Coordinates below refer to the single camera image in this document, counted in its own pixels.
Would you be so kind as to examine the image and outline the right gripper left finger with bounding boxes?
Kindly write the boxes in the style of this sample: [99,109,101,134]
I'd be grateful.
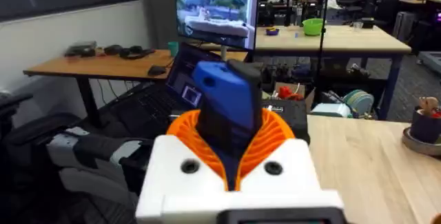
[135,109,229,224]

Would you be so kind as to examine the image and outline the pale wooden table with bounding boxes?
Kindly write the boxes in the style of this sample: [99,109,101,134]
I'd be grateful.
[253,24,413,121]

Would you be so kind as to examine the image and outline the round grey plate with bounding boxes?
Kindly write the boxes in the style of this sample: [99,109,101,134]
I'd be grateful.
[402,126,441,156]

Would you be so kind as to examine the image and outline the green bowl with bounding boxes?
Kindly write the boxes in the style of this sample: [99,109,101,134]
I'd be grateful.
[302,17,325,37]

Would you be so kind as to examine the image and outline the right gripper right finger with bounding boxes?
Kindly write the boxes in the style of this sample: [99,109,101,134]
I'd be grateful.
[236,108,336,194]

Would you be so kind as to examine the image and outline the black headphones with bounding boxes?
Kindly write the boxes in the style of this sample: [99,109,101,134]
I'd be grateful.
[119,45,156,61]

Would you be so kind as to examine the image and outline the blue electric screwdriver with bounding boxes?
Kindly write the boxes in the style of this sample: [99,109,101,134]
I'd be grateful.
[192,59,265,192]

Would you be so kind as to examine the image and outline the black stand pole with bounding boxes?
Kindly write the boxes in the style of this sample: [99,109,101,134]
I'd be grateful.
[316,0,330,94]

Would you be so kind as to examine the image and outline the tub with toys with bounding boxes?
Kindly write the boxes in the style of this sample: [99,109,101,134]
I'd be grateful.
[409,96,441,145]

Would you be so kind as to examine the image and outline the teal cup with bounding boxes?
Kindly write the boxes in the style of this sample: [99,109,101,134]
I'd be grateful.
[167,41,180,57]

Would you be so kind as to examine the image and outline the cardboard box with red items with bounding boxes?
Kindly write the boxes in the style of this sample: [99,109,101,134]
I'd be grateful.
[274,81,316,105]

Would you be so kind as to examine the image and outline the black laptop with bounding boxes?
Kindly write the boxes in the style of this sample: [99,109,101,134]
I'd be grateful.
[107,42,228,139]

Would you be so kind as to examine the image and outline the black office chair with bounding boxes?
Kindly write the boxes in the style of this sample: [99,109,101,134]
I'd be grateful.
[0,92,82,170]

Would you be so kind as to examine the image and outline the black computer mouse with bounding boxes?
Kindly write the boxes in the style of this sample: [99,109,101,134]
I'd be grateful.
[147,65,167,77]

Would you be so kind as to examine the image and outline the brown wooden desk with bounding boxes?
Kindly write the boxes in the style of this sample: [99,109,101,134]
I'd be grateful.
[23,48,249,128]

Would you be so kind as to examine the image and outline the white box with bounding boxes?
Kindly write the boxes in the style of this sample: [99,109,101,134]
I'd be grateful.
[310,102,352,119]

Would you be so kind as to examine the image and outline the stack of plates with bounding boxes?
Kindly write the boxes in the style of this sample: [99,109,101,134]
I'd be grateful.
[342,89,375,116]

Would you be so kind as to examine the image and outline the computer monitor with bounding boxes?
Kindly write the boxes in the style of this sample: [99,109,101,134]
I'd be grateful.
[174,0,260,61]

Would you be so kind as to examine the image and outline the black box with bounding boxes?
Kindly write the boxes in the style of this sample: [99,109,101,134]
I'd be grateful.
[260,99,310,145]

